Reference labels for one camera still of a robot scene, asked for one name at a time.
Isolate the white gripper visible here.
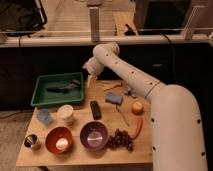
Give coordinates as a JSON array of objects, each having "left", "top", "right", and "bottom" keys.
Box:
[{"left": 83, "top": 57, "right": 104, "bottom": 87}]

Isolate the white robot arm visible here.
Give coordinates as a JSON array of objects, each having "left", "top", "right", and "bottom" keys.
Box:
[{"left": 84, "top": 42, "right": 208, "bottom": 171}]

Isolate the white paper cup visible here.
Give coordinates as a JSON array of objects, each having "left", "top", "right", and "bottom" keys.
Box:
[{"left": 57, "top": 105, "right": 74, "bottom": 123}]

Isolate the small blue plastic cup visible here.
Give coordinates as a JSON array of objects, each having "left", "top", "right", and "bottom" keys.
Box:
[{"left": 37, "top": 109, "right": 52, "bottom": 125}]

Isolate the green plastic tray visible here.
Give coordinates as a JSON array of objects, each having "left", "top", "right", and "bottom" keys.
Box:
[{"left": 31, "top": 72, "right": 84, "bottom": 108}]

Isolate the blue sponge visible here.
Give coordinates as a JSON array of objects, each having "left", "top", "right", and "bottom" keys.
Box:
[{"left": 105, "top": 92, "right": 123, "bottom": 105}]

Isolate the black rectangular block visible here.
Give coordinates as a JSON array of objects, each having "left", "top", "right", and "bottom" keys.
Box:
[{"left": 90, "top": 101, "right": 101, "bottom": 120}]

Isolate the thin metal utensil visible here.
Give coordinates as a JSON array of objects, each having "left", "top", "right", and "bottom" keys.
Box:
[{"left": 116, "top": 105, "right": 130, "bottom": 127}]

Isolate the yellow round fruit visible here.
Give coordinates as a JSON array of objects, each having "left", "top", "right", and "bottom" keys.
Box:
[{"left": 132, "top": 102, "right": 143, "bottom": 115}]

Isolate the purple bowl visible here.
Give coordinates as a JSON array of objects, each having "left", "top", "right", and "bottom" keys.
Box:
[{"left": 80, "top": 121, "right": 109, "bottom": 151}]

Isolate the bunch of dark grapes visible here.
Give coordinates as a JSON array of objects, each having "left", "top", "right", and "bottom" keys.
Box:
[{"left": 107, "top": 129, "right": 134, "bottom": 151}]

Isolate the red bowl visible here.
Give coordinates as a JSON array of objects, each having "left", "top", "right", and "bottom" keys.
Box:
[{"left": 45, "top": 127, "right": 73, "bottom": 154}]

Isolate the black monitor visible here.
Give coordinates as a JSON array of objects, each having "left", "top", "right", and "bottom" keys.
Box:
[{"left": 133, "top": 0, "right": 191, "bottom": 35}]

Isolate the grey vertical post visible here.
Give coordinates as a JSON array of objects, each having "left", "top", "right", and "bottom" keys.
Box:
[{"left": 89, "top": 7, "right": 100, "bottom": 42}]

